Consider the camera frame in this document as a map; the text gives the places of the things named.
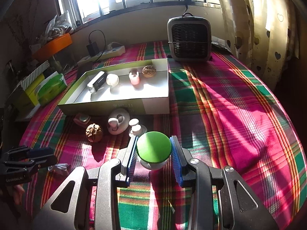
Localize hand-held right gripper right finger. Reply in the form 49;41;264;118
170;135;280;230

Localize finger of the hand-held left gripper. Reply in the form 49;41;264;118
3;155;58;173
2;146;53;160

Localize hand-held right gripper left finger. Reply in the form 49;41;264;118
31;135;139;230

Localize green-topped white stand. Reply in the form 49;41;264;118
137;131;172;170

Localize small white suction knob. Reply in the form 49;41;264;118
128;118;147;137

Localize white round plastic gadget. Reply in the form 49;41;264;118
107;108;130;135

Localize brown walnut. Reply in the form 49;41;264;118
142;65;157;78
86;123;104;142

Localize pink plastic clip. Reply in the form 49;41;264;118
74;114;91;126

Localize green cardboard box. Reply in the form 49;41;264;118
58;58;170;115

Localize pink plastic holder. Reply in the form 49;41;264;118
129;71;140;85

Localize small white round case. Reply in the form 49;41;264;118
106;74;120;87

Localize black bike light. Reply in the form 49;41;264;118
87;71;106;94

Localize person's left hand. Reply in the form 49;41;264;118
11;186;26;205

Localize yellow box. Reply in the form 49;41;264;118
18;72;59;112

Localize plaid blanket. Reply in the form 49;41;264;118
19;39;307;230

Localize green tissue pack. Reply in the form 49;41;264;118
38;74;68;106

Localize striped box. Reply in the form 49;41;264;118
23;60;51;89

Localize white power strip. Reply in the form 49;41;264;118
77;42;125;65

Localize orange box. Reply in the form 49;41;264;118
32;33;73;60

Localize black charger adapter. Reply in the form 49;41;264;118
87;42;99;57

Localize grey desktop fan heater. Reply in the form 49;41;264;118
167;13;212;62

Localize white plastic bag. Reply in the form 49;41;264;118
44;11;73;37

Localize dried branches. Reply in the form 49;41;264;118
10;0;41;41

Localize heart-print curtain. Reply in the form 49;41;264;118
213;0;300;84

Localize black charger cable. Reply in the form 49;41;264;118
89;30;106;60

